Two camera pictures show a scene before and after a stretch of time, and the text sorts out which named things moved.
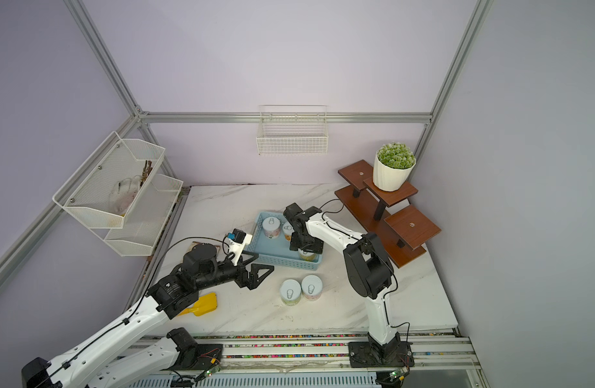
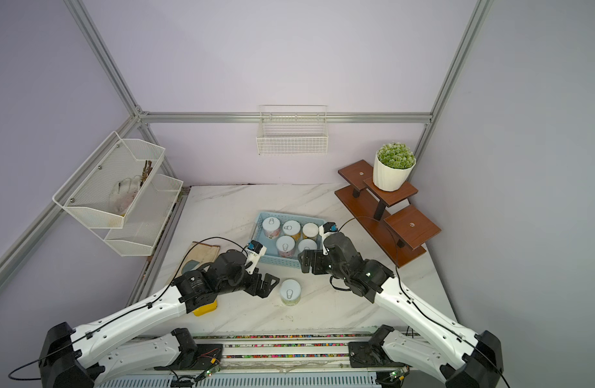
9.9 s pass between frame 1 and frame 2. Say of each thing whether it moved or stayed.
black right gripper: moved
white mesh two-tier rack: stayed
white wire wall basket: stayed
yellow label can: stayed
